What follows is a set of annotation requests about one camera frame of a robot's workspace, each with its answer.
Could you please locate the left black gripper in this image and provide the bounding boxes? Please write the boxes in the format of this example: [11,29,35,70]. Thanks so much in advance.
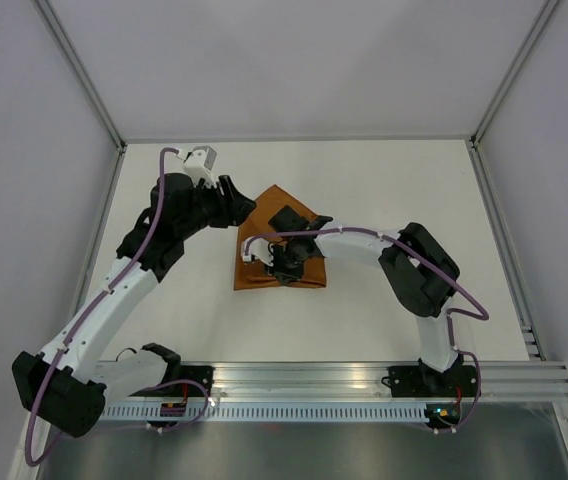
[176,175,256,240]

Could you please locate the brown cloth napkin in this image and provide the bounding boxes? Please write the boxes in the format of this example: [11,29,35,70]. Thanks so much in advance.
[233,185,327,291]

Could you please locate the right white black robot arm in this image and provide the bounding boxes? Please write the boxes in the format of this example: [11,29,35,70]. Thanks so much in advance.
[265,206,463,396]

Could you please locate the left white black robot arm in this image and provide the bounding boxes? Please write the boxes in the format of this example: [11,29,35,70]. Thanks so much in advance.
[12,173,256,438]

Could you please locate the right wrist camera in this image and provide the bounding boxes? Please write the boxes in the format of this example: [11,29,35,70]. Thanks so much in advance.
[240,237,273,266]

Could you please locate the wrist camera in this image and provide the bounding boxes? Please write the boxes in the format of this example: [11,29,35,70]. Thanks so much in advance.
[177,146,217,188]
[240,237,273,266]

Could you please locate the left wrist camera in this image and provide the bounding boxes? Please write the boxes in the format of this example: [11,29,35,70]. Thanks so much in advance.
[177,146,217,188]

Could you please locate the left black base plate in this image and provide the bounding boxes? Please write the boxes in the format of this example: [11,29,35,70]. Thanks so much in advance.
[173,365,215,399]

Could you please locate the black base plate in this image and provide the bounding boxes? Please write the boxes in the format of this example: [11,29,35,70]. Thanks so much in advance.
[173,365,215,399]
[381,364,479,399]

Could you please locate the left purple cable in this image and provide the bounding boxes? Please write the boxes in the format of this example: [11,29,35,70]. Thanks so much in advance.
[23,147,215,469]

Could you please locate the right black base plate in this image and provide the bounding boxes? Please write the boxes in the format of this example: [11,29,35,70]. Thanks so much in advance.
[381,364,479,399]

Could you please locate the white slotted cable duct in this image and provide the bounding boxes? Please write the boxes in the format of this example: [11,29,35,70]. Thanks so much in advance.
[101,400,428,423]

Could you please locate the left aluminium frame post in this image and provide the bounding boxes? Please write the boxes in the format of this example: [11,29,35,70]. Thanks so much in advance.
[32,0,126,151]

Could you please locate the aluminium frame post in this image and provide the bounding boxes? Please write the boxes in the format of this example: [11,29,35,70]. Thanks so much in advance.
[467,0,564,149]
[32,0,126,151]

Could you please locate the aluminium front rail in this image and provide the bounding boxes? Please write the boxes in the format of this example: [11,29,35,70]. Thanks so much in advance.
[86,358,568,402]

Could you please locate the right aluminium frame post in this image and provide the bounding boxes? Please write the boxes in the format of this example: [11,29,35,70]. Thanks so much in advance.
[467,0,564,149]

